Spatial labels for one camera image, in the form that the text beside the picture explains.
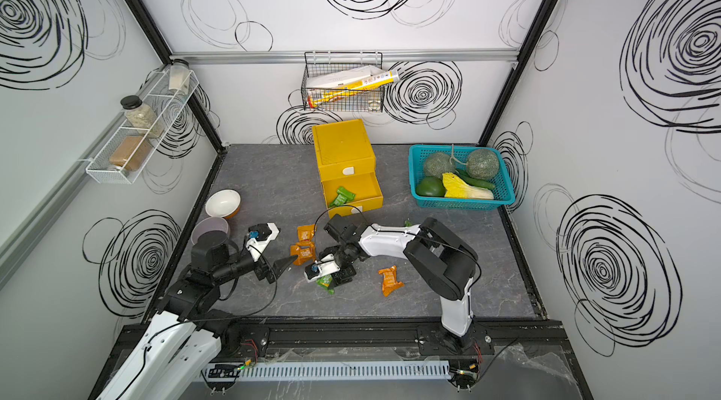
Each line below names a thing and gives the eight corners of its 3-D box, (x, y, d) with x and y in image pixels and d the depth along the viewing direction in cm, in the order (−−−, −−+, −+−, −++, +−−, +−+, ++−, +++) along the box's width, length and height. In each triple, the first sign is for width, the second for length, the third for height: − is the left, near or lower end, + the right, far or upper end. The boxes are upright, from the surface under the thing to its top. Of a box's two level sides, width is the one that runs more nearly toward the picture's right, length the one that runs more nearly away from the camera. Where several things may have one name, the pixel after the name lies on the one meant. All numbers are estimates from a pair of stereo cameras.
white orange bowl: (206, 224, 99) (199, 216, 94) (217, 197, 106) (211, 189, 102) (240, 224, 99) (234, 216, 95) (248, 197, 106) (244, 189, 102)
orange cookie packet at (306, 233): (296, 241, 95) (295, 239, 93) (298, 226, 98) (297, 223, 97) (314, 241, 95) (313, 239, 93) (316, 226, 98) (315, 223, 97)
